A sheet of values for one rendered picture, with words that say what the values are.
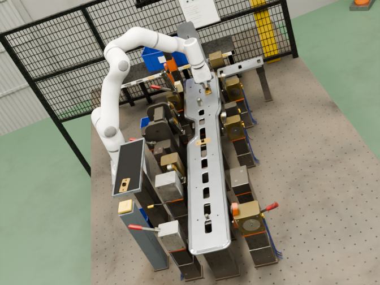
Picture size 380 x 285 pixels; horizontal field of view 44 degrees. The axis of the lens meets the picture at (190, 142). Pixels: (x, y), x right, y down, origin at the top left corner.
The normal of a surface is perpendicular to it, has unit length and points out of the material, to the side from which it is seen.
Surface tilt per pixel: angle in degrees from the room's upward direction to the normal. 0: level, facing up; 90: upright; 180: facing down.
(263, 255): 90
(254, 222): 90
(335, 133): 0
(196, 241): 0
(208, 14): 90
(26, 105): 90
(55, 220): 0
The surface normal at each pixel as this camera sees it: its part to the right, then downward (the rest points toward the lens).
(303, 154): -0.33, -0.72
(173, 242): 0.02, 0.64
